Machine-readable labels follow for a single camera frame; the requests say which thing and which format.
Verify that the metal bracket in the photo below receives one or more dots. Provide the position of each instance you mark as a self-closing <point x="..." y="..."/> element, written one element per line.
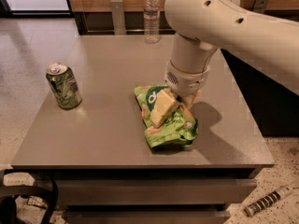
<point x="118" y="18"/>
<point x="259" y="6"/>

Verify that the green soda can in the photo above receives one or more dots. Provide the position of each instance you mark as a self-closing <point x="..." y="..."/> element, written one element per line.
<point x="63" y="85"/>

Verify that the right metal bracket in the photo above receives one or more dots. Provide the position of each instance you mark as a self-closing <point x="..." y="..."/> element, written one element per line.
<point x="259" y="6"/>

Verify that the clear plastic water bottle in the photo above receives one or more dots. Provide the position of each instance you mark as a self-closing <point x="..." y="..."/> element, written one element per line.
<point x="151" y="18"/>

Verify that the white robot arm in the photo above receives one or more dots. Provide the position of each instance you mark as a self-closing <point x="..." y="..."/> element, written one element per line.
<point x="263" y="52"/>

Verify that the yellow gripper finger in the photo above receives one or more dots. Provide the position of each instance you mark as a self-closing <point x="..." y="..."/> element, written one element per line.
<point x="190" y="99"/>
<point x="166" y="103"/>

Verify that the left metal bracket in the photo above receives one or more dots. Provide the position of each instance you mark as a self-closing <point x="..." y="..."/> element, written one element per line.
<point x="118" y="18"/>

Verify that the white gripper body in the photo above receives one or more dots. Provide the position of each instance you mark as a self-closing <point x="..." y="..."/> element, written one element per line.
<point x="186" y="79"/>

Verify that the green rice chip bag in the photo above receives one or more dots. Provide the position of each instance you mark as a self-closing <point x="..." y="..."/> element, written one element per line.
<point x="178" y="130"/>

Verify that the lower grey drawer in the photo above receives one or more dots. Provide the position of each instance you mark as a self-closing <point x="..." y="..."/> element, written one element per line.
<point x="146" y="217"/>

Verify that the upper grey drawer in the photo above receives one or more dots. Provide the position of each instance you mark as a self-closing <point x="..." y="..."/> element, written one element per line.
<point x="153" y="192"/>

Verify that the grey drawer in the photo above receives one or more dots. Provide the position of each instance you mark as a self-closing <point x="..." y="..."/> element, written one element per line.
<point x="146" y="217"/>
<point x="153" y="192"/>

